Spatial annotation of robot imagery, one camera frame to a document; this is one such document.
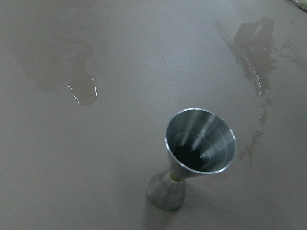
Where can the steel double jigger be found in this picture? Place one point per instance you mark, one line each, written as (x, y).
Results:
(198, 142)

